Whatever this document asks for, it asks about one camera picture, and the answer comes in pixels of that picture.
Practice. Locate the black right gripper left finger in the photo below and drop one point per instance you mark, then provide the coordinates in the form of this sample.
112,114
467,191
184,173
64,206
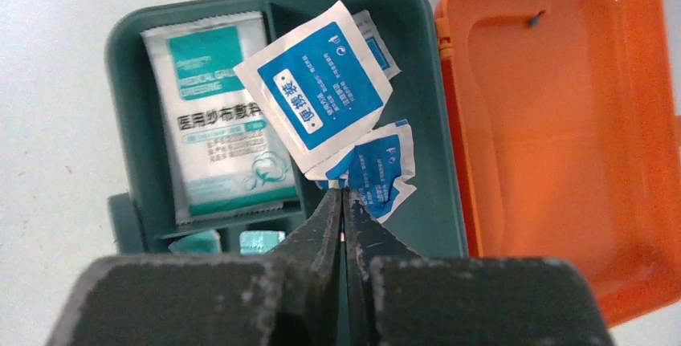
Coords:
287,296

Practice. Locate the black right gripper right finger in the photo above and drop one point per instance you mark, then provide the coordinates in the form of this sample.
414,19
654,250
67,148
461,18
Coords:
399,297

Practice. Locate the teal strip packet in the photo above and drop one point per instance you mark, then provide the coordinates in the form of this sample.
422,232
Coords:
255,242

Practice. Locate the small teal tube packet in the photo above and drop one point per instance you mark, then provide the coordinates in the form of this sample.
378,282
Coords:
204,242

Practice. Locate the blue white wipe sachet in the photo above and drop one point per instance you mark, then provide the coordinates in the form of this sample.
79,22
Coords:
319,86
371,35
377,165

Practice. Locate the teal white label packet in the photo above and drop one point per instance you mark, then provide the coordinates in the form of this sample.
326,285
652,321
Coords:
225,157

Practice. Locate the dark teal divider tray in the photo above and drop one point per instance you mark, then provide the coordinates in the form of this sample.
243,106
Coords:
430,221

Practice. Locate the orange plastic medicine box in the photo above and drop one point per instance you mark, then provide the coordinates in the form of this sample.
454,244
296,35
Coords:
566,140

